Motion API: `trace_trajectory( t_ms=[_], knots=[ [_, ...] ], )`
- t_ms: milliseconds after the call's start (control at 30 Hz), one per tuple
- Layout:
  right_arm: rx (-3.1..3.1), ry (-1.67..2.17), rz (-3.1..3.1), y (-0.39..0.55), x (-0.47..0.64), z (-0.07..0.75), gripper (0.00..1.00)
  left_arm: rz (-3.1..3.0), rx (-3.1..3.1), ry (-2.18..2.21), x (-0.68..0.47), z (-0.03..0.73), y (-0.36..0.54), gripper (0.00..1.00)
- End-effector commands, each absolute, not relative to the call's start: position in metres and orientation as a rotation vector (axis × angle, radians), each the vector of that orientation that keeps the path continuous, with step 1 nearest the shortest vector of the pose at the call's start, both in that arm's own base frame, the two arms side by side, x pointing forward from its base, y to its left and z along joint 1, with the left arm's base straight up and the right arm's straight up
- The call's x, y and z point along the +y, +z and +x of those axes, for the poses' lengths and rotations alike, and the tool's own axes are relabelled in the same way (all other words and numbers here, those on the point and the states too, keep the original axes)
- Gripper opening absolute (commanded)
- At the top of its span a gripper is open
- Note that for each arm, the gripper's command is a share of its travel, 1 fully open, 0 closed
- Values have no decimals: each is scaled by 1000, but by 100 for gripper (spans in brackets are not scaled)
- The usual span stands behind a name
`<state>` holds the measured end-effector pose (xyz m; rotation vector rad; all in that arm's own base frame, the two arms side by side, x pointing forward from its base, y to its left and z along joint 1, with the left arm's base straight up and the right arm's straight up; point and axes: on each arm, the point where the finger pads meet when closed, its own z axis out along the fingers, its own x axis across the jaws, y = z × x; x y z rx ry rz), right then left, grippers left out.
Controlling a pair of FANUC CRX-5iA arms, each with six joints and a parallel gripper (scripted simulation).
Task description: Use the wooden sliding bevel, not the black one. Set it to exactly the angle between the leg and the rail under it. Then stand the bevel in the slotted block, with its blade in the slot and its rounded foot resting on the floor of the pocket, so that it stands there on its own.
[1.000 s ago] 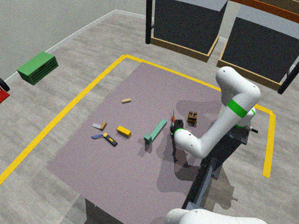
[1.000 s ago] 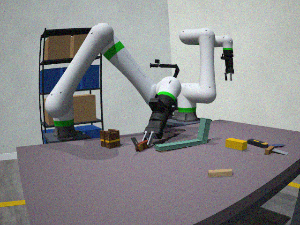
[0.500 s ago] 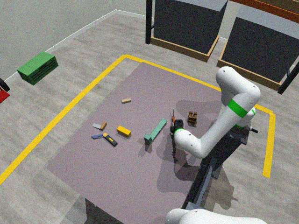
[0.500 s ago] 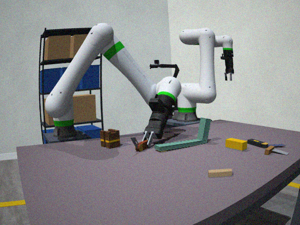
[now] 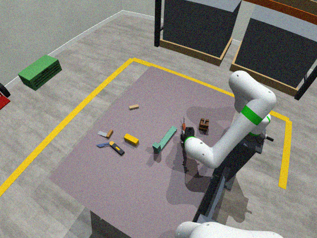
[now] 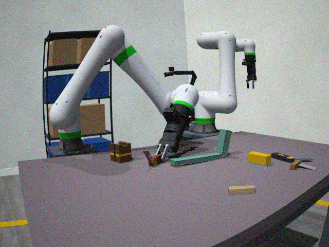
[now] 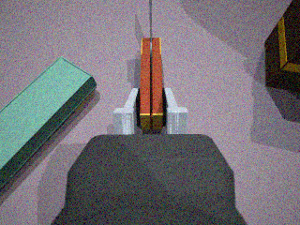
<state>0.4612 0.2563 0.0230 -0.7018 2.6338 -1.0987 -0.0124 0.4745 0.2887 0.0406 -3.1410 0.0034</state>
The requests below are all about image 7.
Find green l-shaped bar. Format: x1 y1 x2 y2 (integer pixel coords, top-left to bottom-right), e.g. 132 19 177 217
0 56 97 189

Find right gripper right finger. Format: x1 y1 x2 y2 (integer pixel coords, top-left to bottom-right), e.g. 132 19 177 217
162 88 188 134

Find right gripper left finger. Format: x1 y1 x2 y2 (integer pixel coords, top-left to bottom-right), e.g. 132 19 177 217
112 88 141 134

